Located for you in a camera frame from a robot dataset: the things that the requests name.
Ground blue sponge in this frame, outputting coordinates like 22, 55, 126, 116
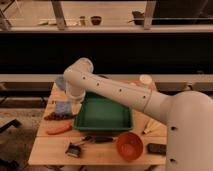
55, 101, 71, 114

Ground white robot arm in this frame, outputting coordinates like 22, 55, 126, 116
63, 58, 213, 171

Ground blue plastic cup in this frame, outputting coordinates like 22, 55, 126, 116
55, 76, 66, 91

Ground green plastic tray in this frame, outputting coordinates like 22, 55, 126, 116
74, 92, 133, 132

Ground orange carrot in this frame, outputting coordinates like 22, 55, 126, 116
46, 124, 72, 135

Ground orange plastic bowl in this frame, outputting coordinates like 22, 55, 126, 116
116, 132, 143, 162

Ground white lidded container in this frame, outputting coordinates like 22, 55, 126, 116
139, 75, 152, 86

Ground small background jar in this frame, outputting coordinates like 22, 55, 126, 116
79, 16, 86, 26

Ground black rectangular eraser block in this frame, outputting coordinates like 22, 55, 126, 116
147, 143, 166, 155

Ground dark red background bowl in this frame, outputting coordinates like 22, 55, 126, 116
90, 16, 102, 25

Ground dark background pot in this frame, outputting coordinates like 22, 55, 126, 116
132, 11, 144, 25

